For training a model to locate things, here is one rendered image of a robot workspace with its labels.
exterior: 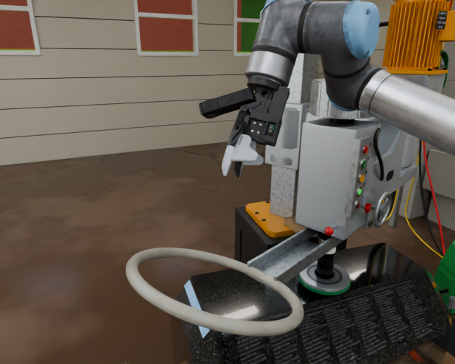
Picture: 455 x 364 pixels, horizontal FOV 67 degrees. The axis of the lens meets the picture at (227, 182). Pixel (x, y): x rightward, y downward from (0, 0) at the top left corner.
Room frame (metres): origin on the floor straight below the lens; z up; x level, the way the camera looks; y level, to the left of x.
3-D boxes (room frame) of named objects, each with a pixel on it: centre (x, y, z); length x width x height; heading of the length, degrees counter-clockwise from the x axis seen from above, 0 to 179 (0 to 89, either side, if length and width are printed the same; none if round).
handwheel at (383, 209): (1.27, -0.59, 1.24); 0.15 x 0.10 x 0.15; 136
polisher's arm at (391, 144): (1.54, -0.70, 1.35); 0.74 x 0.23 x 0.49; 136
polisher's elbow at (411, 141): (1.74, -0.88, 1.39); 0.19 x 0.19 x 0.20
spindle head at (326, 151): (1.32, -0.48, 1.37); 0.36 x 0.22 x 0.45; 136
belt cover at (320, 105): (1.52, -0.67, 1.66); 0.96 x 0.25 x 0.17; 136
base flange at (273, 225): (2.21, -0.43, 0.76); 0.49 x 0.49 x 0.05; 18
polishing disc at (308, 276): (1.26, -0.42, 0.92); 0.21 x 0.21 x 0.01
